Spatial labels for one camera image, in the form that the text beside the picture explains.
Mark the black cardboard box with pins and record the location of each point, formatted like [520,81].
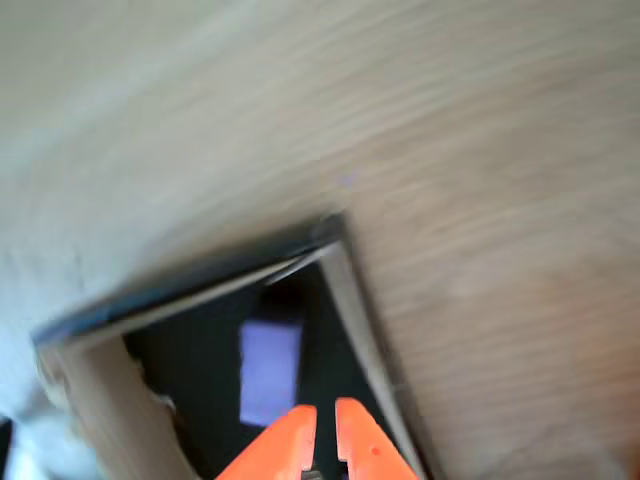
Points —
[200,360]

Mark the dark flat object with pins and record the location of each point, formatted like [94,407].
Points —
[4,450]

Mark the purple rectangular block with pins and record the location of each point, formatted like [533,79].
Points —
[267,370]

